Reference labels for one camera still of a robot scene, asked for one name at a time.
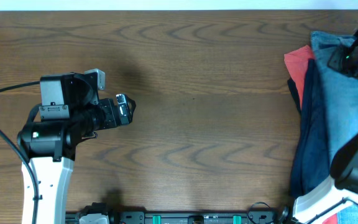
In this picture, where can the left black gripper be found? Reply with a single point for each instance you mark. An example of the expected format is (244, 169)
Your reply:
(122, 109)

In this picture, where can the light blue denim jeans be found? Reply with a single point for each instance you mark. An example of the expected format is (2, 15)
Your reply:
(340, 93)

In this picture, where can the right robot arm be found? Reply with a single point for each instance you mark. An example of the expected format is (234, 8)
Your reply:
(335, 200)

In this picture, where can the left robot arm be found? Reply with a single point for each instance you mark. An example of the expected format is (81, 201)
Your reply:
(70, 113)

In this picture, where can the black garment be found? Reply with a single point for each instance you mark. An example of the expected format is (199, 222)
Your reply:
(294, 93)

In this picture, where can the red t-shirt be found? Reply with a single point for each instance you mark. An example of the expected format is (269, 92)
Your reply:
(297, 65)

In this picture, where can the dark navy garment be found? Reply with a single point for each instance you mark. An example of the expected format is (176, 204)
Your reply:
(311, 163)

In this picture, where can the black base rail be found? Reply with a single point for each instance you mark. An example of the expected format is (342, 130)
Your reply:
(101, 213)

